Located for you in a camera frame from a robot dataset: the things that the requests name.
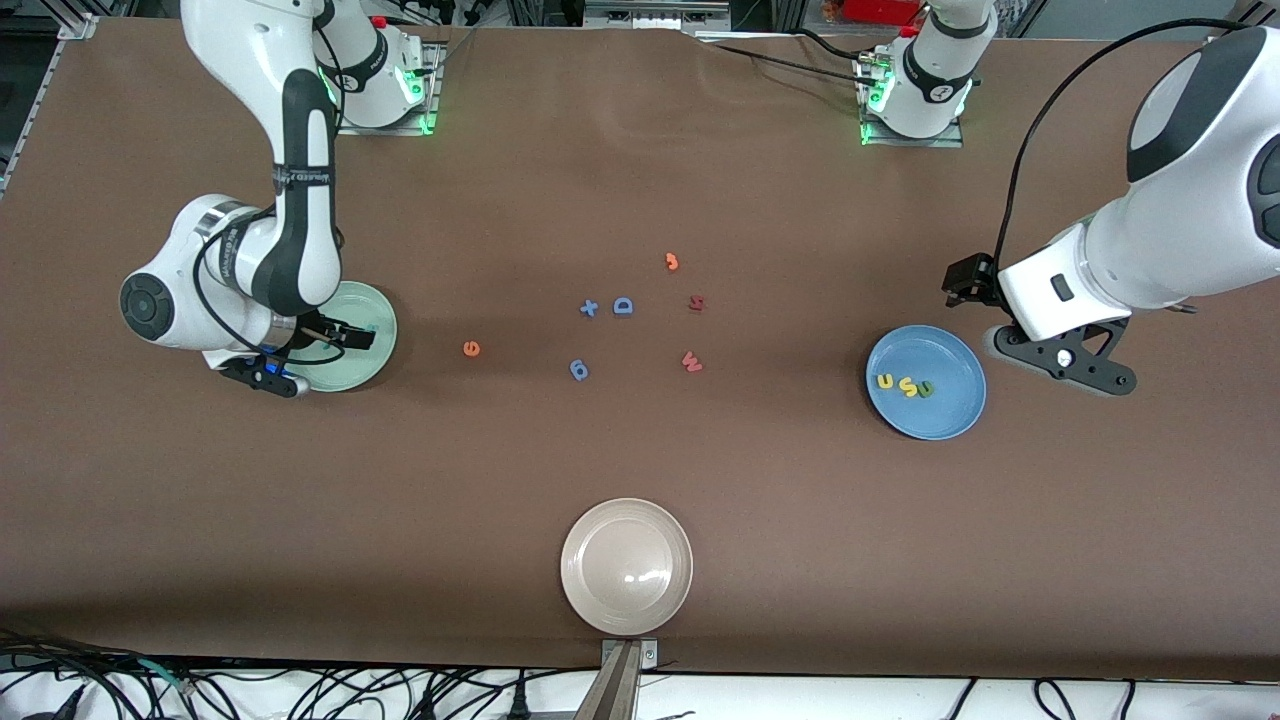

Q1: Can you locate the light green plate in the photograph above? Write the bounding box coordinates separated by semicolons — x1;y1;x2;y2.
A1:
285;281;399;393

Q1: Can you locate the blue plate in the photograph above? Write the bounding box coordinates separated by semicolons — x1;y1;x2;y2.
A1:
865;325;988;441

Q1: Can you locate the red box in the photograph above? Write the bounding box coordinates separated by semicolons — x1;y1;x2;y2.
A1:
845;0;926;26

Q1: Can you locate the beige plate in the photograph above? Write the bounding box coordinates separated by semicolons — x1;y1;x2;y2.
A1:
560;498;694;638

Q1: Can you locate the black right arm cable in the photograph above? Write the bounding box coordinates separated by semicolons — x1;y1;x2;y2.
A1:
190;205;349;367

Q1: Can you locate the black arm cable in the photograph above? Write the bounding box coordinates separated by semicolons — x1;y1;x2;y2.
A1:
995;17;1251;266
190;205;349;367

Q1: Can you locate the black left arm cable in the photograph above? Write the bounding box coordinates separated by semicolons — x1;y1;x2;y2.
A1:
995;17;1251;266

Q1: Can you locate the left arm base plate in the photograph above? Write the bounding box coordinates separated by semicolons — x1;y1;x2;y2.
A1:
858;50;966;149

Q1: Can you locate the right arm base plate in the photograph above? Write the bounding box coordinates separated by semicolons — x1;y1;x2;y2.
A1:
333;40;446;136

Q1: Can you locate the black table cable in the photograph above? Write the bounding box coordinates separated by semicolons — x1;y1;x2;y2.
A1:
790;28;886;66
700;40;871;86

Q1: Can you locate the teal cable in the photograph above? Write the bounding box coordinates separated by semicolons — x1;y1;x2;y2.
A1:
138;658;196;696

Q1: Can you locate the aluminium camera post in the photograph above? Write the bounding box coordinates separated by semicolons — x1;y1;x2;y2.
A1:
575;638;661;720

